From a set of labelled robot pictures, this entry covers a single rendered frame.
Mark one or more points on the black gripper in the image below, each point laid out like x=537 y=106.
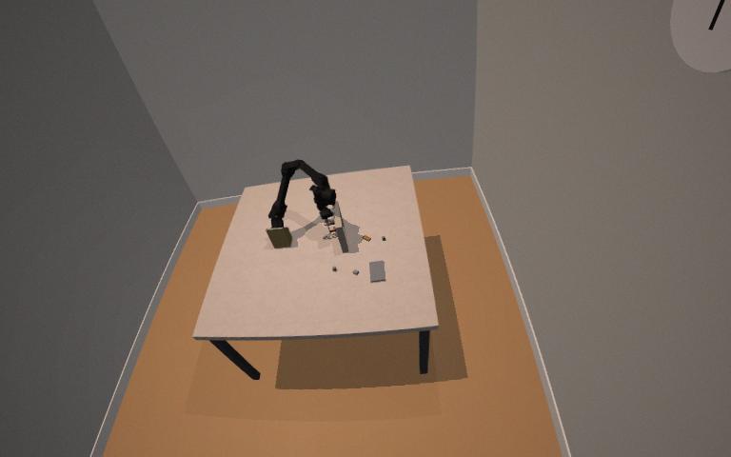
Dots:
x=325 y=212

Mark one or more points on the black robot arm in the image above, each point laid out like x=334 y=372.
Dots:
x=323 y=191

